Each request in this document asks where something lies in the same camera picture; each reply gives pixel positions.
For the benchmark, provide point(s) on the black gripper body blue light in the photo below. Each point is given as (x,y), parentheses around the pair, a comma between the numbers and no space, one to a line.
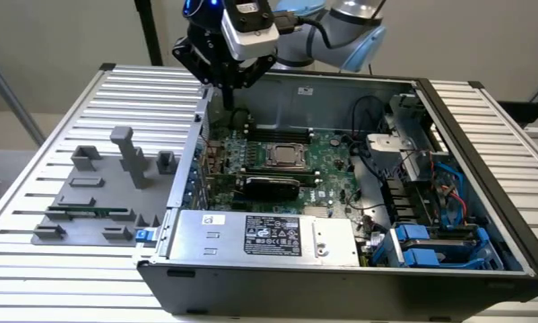
(203,20)

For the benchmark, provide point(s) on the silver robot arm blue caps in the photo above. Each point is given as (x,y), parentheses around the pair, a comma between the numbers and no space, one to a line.
(340,33)

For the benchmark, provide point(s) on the black RAM slot bank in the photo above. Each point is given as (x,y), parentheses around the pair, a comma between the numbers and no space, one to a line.
(279,134)

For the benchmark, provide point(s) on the installed green RAM stick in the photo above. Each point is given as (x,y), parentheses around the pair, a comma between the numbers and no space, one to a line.
(277,171)

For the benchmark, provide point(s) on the green RAM stick white label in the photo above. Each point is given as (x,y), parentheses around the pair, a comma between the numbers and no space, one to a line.
(85,211)

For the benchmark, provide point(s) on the black stand pole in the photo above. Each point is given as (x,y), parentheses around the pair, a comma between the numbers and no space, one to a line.
(147,30)

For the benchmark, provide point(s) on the silver CPU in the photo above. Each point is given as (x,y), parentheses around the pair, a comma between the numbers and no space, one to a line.
(283,153)

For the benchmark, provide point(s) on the metal CPU socket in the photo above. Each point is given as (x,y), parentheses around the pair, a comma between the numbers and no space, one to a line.
(265,161)

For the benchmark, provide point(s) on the silver coin battery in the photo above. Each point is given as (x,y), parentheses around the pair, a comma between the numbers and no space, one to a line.
(335,141)

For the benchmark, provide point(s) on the green motherboard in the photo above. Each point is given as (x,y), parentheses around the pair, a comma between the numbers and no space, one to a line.
(331,161)

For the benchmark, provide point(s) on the black graphics card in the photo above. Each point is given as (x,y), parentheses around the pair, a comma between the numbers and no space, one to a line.
(270,186)

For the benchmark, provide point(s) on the grey metal disk bay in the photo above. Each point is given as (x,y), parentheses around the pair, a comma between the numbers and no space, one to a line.
(407,148)

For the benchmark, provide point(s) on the grey metal pole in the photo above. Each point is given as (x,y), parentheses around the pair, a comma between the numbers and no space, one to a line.
(13,97)

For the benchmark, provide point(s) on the grey parts rack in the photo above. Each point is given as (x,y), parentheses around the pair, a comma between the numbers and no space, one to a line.
(111,188)

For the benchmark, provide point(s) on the black and white rating label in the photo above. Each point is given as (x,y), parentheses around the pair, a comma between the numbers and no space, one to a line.
(271,235)

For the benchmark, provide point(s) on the silver power supply unit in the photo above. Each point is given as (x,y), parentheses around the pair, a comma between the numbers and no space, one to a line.
(197,242)

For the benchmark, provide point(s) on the blue case latch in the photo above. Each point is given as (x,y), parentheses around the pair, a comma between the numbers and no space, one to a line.
(143,236)

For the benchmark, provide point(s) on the blue drive caddy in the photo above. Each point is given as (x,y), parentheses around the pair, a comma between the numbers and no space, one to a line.
(414,235)

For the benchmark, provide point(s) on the black open PC case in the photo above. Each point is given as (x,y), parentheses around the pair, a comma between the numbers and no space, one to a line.
(295,296)

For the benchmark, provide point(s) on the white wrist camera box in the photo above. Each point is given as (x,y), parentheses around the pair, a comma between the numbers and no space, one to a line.
(250,40)

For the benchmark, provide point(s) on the black and silver desk frame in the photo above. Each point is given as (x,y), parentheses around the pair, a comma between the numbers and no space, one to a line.
(526,114)

